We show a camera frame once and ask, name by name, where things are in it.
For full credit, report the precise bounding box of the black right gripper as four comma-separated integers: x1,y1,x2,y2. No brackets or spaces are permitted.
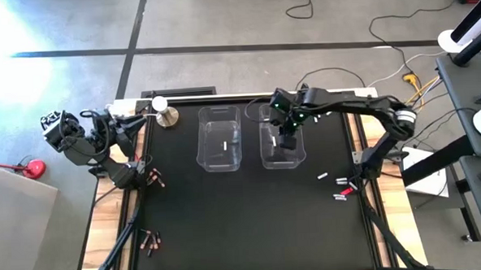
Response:
277,88,322,152

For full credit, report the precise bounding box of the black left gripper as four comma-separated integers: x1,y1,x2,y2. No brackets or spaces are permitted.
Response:
100,111,150,158

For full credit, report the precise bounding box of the clear plastic bin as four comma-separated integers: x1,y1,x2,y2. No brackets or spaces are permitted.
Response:
257,102,308,171
193,104,245,174

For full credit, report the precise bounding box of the silver round weight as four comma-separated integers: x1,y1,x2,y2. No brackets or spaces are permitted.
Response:
150,94,181,129

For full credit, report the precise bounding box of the dark table mat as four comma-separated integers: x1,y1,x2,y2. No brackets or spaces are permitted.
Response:
125,92,377,270

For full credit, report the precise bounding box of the red round base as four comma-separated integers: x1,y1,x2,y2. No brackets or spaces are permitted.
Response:
20,157,48,181

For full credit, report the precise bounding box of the black diagonal strut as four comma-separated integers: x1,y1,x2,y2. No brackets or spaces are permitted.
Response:
82,195,146,270
360,183,428,270

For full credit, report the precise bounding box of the white box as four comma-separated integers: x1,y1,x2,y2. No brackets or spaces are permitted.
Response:
401,144,451,201

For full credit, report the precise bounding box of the black support beam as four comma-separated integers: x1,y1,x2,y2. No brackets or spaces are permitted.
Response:
398,133,478,187

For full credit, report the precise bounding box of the grey board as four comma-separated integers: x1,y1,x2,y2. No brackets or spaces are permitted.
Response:
0,158,63,270

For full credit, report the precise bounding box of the black metal table frame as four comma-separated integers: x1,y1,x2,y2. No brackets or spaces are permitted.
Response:
104,86,393,270

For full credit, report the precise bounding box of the white floor cable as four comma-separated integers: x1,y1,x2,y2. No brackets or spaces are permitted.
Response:
366,50,447,89

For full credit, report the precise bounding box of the red cable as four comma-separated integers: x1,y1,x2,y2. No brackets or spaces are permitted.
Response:
0,156,26,174

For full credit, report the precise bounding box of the yellow extension cord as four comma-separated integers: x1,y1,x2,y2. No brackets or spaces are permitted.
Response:
383,71,443,125

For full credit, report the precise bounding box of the long black floor cable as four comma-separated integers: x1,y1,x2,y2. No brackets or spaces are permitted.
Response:
366,0,462,80

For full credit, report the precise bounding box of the black stand post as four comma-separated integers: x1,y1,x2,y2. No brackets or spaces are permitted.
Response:
451,30,481,68

